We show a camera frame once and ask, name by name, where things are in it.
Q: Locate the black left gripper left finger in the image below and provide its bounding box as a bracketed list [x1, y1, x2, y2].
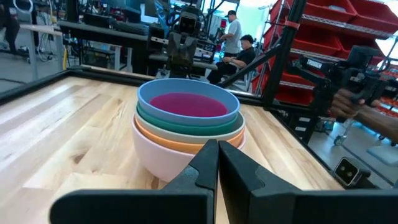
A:
[49, 139, 219, 224]

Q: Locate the person's hand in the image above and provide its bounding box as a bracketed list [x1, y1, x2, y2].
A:
[330, 88, 384, 121]

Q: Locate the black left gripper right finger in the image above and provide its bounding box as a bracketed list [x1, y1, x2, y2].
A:
[218, 140, 398, 224]

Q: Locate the pale pinkish white bowl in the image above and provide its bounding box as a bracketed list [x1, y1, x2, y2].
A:
[131, 114, 247, 184]

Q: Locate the blue bowl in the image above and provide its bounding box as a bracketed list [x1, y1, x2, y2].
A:
[137, 78, 241, 127]

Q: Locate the green bowl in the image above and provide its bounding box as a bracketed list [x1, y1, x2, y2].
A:
[136, 102, 240, 137]

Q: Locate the grey beige bowl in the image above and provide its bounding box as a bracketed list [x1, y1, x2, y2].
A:
[134, 111, 246, 145]

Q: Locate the seated person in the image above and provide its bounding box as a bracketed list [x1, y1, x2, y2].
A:
[206, 34, 257, 85]

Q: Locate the small magenta red bowl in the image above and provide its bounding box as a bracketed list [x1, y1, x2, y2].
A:
[149, 92, 229, 118]

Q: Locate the white side table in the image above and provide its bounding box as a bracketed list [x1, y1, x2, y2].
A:
[18, 24, 67, 81]

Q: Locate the black keyboard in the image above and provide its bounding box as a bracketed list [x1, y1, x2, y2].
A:
[110, 20, 150, 36]

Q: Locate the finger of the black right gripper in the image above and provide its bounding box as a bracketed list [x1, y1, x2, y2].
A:
[181, 58, 193, 78]
[169, 58, 182, 78]

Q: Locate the black table-level camera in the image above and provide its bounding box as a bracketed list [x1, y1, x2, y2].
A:
[333, 156, 372, 188]

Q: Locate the standing person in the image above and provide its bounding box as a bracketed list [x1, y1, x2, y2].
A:
[218, 9, 243, 59]

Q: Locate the metal wire shelf rack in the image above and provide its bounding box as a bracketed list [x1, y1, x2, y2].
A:
[251, 0, 398, 108]

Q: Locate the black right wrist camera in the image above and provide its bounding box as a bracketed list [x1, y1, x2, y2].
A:
[178, 11, 201, 35]

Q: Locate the orange bowl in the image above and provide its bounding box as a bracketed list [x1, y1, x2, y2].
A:
[133, 116, 246, 156]

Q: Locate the red plastic shelf bin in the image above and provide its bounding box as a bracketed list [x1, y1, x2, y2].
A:
[275, 73, 315, 106]
[294, 28, 343, 57]
[306, 0, 358, 23]
[349, 0, 398, 34]

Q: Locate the person's forearm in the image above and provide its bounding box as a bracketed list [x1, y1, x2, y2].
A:
[354, 104, 398, 144]

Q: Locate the office chair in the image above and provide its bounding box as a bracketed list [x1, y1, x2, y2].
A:
[229, 65, 259, 91]

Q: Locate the cart caster wheel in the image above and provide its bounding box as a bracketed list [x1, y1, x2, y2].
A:
[333, 119, 356, 147]

